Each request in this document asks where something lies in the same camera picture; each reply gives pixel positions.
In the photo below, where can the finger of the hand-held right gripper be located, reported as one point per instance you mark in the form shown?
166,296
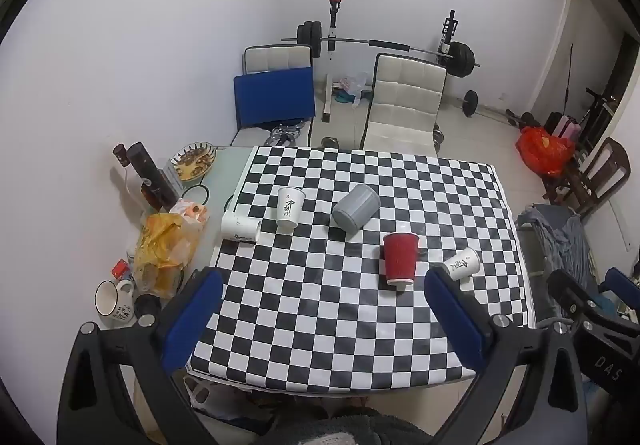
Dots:
620,282
570,292

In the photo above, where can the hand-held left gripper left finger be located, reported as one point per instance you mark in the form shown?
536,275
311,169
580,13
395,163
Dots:
196,320

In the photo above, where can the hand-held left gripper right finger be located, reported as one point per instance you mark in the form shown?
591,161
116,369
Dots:
454,320

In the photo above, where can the red ribbed paper cup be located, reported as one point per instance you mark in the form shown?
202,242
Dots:
400,257

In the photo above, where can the small white printed paper cup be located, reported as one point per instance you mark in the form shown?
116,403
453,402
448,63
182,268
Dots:
462,264

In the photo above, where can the plain white paper cup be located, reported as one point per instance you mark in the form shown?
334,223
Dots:
239,226

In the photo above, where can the tall white printed paper cup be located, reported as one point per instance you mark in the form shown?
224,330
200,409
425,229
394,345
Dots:
291,210

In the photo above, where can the grey ribbed cup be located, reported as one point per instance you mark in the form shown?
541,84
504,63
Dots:
356,206

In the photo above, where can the black round lid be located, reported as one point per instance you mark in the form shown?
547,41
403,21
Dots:
147,306

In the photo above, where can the grey cloth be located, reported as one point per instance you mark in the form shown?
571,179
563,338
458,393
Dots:
560,235

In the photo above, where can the white printed mug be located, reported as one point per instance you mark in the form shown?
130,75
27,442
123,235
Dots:
119,305

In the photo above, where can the yellow plastic bag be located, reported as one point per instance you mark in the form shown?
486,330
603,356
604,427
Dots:
160,250

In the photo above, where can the small red box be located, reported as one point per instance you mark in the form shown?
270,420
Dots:
120,269

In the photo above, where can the orange snack packet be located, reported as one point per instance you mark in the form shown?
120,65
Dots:
192,214

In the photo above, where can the brown wooden chair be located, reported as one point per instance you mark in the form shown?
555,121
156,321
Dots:
600,175

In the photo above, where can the black white checkered tablecloth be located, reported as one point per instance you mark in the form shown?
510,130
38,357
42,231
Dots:
350,285

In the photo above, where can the red plastic bag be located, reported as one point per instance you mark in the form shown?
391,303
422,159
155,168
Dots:
545,150

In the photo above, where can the large dark bottle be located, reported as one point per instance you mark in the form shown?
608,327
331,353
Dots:
150,175

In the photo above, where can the patterned bowl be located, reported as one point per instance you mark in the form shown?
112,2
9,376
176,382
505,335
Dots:
194,160

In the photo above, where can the pink suitcase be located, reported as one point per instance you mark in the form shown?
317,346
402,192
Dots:
567,127

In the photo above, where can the black exercise machine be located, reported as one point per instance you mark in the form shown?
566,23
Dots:
597,110

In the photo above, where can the small dark bottle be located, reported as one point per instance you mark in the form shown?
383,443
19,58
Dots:
120,155

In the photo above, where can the white padded chair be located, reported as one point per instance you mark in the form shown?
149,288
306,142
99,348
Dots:
277,59
405,100

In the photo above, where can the blue board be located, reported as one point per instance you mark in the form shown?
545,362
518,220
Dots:
275,97

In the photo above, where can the clear plastic bag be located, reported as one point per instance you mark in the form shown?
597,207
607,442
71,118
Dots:
356,85

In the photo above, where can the black barbell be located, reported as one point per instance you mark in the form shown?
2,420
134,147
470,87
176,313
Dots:
460,57

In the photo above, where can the white barbell rack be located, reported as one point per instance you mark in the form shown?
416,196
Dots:
331,55

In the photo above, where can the white door frame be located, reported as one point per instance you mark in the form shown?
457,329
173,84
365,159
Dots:
567,25

